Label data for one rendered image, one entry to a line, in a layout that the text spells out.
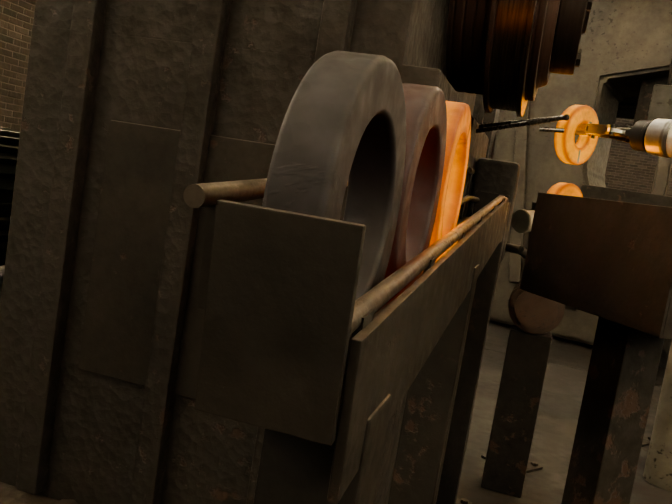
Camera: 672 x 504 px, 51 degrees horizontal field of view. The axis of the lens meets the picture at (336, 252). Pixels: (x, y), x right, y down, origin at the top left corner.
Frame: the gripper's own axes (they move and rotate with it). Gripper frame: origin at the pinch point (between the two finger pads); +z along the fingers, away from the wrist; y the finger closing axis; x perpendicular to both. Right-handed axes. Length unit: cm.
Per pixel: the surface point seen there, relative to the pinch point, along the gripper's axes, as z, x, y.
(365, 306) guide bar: -84, -25, -141
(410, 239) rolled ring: -65, -24, -119
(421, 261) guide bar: -74, -24, -128
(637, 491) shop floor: -30, -91, 21
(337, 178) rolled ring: -83, -19, -144
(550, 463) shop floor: -8, -93, 12
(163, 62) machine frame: -1, -9, -117
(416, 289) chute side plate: -78, -25, -132
